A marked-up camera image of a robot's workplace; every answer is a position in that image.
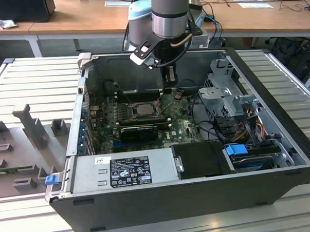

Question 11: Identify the metal CPU socket cover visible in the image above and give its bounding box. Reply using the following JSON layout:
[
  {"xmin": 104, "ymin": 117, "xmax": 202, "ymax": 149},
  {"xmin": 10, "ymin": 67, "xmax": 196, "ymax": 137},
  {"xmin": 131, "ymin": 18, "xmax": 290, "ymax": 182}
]
[{"xmin": 156, "ymin": 91, "xmax": 176, "ymax": 116}]

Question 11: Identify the CPU socket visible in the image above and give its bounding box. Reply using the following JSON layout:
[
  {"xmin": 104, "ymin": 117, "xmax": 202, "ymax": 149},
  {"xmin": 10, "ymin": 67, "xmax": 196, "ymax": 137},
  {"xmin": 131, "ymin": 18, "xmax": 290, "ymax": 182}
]
[{"xmin": 130, "ymin": 100, "xmax": 163, "ymax": 120}]

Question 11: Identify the copper coloured tube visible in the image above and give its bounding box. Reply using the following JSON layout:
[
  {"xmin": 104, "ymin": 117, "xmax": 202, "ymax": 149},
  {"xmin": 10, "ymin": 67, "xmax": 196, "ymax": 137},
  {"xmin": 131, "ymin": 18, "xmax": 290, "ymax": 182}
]
[{"xmin": 170, "ymin": 33, "xmax": 194, "ymax": 49}]

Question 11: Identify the black RAM stick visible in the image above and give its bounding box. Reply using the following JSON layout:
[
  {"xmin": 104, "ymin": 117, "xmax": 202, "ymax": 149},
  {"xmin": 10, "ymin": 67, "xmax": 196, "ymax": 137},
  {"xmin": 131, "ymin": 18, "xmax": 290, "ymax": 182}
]
[
  {"xmin": 117, "ymin": 88, "xmax": 164, "ymax": 98},
  {"xmin": 118, "ymin": 116, "xmax": 169, "ymax": 125}
]

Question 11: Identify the black round capacitor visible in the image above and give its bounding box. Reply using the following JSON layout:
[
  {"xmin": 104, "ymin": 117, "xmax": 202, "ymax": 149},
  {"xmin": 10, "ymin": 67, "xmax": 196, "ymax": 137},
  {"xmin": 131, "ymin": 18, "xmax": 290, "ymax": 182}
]
[{"xmin": 103, "ymin": 80, "xmax": 116, "ymax": 97}]

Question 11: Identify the white paper sheet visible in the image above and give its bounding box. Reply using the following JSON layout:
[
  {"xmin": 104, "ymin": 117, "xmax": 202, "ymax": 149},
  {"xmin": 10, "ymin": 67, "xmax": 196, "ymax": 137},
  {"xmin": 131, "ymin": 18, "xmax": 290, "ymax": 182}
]
[
  {"xmin": 104, "ymin": 0, "xmax": 133, "ymax": 8},
  {"xmin": 238, "ymin": 1, "xmax": 274, "ymax": 11}
]

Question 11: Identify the metal drive cage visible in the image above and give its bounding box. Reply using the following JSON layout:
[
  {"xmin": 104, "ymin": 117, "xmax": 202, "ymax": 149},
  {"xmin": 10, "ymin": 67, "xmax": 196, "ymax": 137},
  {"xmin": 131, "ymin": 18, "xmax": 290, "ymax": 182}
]
[{"xmin": 195, "ymin": 56, "xmax": 264, "ymax": 121}]

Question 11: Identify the green motherboard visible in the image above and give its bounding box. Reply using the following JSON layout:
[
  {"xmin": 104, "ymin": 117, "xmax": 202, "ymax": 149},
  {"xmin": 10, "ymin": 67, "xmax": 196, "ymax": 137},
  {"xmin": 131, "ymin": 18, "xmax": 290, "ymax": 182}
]
[{"xmin": 88, "ymin": 89, "xmax": 216, "ymax": 155}]

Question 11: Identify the grey case release latch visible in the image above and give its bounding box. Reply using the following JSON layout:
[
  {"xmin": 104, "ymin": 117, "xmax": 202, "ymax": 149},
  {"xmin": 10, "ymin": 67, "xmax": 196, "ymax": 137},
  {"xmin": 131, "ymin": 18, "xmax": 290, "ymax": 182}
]
[{"xmin": 77, "ymin": 52, "xmax": 93, "ymax": 72}]

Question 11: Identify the black graphics card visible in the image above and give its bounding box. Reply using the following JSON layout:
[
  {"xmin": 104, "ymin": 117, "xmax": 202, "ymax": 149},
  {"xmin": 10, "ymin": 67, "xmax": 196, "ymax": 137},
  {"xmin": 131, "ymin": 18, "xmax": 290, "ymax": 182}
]
[{"xmin": 119, "ymin": 125, "xmax": 159, "ymax": 143}]

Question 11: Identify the blue disk carrier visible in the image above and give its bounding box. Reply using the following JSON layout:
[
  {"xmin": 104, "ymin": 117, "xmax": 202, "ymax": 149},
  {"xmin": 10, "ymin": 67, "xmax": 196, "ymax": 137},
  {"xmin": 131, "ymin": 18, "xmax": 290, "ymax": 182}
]
[{"xmin": 225, "ymin": 143, "xmax": 248, "ymax": 157}]

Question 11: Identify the black office chair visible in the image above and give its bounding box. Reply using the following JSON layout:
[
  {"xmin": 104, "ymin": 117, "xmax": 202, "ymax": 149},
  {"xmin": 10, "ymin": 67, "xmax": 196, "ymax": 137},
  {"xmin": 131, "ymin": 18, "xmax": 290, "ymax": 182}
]
[{"xmin": 269, "ymin": 36, "xmax": 310, "ymax": 84}]

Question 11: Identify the hard disk drive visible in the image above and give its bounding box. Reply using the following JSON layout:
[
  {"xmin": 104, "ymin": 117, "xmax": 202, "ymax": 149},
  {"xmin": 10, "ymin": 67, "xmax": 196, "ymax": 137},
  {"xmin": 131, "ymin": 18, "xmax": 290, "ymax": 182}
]
[{"xmin": 230, "ymin": 151, "xmax": 276, "ymax": 173}]

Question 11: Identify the grey power supply unit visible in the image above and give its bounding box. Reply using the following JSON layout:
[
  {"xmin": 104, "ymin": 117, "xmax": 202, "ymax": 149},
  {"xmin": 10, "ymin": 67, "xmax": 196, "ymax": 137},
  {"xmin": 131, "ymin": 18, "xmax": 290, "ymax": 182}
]
[{"xmin": 68, "ymin": 147, "xmax": 179, "ymax": 194}]

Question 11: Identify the large black box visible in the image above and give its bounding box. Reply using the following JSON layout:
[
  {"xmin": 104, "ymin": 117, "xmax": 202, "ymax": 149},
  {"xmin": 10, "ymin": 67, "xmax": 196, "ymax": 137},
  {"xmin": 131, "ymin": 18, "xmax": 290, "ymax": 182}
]
[{"xmin": 0, "ymin": 0, "xmax": 57, "ymax": 25}]

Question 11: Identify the black open PC case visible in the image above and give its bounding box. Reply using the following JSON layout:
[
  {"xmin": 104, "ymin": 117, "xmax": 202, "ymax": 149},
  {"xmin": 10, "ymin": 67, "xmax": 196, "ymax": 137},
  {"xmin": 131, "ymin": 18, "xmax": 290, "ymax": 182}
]
[{"xmin": 39, "ymin": 43, "xmax": 310, "ymax": 232}]

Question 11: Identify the wooden desk with white leg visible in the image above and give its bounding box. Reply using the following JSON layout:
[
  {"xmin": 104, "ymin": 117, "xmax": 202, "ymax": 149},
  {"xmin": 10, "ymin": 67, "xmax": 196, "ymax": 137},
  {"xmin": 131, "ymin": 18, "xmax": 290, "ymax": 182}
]
[{"xmin": 0, "ymin": 2, "xmax": 58, "ymax": 61}]

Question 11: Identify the crumpled silver foil bag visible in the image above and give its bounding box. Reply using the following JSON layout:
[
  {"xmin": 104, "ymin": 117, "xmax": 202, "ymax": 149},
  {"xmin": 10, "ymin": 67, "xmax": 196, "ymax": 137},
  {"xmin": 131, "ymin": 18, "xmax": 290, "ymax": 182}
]
[{"xmin": 0, "ymin": 13, "xmax": 19, "ymax": 31}]

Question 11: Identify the blue case latch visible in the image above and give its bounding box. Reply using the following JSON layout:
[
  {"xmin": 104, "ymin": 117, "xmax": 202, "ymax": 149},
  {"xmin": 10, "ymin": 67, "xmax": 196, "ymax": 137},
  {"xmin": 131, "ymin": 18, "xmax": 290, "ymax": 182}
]
[{"xmin": 44, "ymin": 174, "xmax": 58, "ymax": 187}]

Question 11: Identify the grey parts rack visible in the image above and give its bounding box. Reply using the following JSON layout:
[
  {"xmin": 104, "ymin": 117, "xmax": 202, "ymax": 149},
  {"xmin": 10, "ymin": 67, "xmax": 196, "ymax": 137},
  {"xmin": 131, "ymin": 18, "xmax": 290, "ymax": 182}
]
[{"xmin": 0, "ymin": 101, "xmax": 75, "ymax": 199}]

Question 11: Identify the green RAM stick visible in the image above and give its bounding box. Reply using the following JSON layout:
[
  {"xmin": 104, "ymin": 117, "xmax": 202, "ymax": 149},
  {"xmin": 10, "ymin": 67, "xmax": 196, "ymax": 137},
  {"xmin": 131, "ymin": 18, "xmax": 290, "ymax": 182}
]
[{"xmin": 0, "ymin": 167, "xmax": 19, "ymax": 176}]

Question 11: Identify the small white wrist camera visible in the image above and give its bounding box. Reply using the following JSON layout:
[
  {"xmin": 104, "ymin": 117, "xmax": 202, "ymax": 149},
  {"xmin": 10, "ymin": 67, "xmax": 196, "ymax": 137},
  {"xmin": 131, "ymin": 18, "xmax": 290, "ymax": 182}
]
[{"xmin": 165, "ymin": 65, "xmax": 177, "ymax": 83}]

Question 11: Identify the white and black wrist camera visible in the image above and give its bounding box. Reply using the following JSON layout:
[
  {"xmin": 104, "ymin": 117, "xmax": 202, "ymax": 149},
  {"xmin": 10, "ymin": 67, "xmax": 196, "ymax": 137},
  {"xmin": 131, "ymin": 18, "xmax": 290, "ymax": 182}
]
[{"xmin": 129, "ymin": 40, "xmax": 161, "ymax": 71}]

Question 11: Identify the blue cable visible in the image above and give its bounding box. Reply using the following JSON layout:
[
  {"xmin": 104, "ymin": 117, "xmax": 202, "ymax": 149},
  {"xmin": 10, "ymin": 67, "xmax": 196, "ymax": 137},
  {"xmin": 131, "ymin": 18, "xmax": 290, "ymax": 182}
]
[{"xmin": 204, "ymin": 14, "xmax": 224, "ymax": 49}]

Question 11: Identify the black internal cable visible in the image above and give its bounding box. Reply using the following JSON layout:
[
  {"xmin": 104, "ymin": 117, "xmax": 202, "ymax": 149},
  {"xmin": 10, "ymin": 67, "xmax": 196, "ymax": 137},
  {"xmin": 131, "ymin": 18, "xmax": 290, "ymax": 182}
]
[{"xmin": 189, "ymin": 92, "xmax": 225, "ymax": 146}]

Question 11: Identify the rear expansion slot bracket panel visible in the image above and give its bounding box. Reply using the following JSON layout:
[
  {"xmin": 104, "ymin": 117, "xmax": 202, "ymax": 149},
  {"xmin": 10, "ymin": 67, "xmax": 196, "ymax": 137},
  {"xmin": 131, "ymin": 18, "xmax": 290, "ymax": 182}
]
[{"xmin": 76, "ymin": 92, "xmax": 96, "ymax": 154}]

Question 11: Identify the silver metal shroud handle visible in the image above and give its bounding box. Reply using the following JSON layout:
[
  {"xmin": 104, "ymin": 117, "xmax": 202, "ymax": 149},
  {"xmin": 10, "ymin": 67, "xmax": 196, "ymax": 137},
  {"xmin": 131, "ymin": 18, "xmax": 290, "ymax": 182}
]
[{"xmin": 173, "ymin": 156, "xmax": 185, "ymax": 173}]

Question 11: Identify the yellow and red wire bundle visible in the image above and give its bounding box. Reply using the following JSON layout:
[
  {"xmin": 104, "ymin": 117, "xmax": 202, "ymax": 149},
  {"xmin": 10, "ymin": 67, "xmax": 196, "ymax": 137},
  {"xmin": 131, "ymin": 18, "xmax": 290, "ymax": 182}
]
[{"xmin": 232, "ymin": 118, "xmax": 267, "ymax": 144}]

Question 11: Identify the black desk cable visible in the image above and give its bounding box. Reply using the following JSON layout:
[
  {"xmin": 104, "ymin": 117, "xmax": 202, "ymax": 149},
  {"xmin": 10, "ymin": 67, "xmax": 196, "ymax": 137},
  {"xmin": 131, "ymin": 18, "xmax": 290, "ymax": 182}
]
[{"xmin": 279, "ymin": 0, "xmax": 310, "ymax": 13}]

